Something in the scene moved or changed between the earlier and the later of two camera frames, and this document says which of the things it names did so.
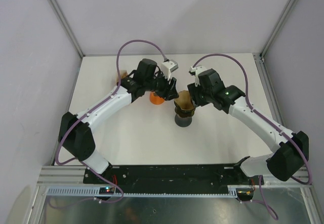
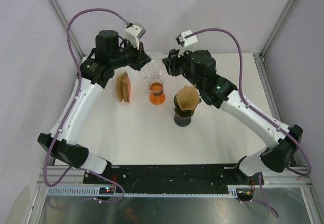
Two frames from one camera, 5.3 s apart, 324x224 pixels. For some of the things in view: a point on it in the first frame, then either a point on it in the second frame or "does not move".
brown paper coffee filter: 185,100 does not move
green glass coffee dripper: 183,113 does not move
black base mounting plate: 180,178 does not move
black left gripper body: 159,86 to 131,56
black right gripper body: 199,96 to 181,65
